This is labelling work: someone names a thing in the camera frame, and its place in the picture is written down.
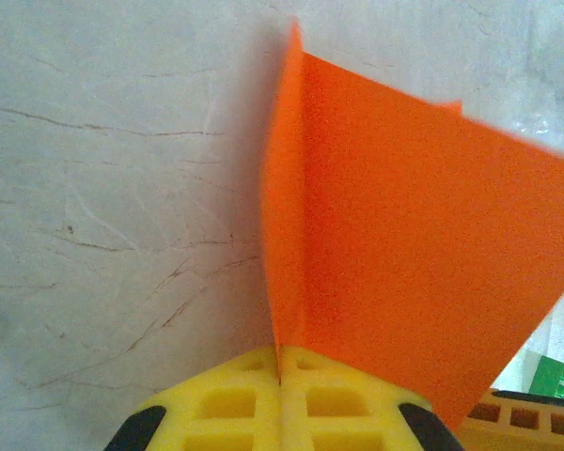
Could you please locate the orange cloth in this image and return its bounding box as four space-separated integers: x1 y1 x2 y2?
258 18 564 431

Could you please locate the green toy brick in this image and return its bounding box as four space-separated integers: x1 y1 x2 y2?
528 355 564 400

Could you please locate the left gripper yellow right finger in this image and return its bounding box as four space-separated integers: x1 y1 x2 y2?
279 346 466 451

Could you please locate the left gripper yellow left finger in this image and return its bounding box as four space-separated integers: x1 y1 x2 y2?
102 346 282 451

